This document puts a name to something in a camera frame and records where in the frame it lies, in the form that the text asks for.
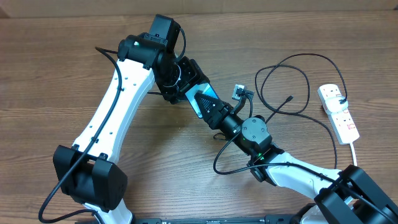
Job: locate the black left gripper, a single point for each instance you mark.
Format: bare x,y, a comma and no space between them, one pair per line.
193,75

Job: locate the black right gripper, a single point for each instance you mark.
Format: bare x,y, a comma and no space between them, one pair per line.
223,108

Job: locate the Samsung Galaxy smartphone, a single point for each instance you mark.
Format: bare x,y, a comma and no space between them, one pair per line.
197,93

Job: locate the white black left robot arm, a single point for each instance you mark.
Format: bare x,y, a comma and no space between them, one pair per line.
88,170

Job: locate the white charger plug adapter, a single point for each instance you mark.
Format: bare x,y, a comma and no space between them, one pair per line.
335,104

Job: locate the white power strip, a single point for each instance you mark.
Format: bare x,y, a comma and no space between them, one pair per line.
342,122

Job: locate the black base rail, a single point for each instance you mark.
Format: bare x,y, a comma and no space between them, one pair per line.
268,219

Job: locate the brown cardboard box wall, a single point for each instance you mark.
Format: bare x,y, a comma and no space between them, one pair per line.
83,8

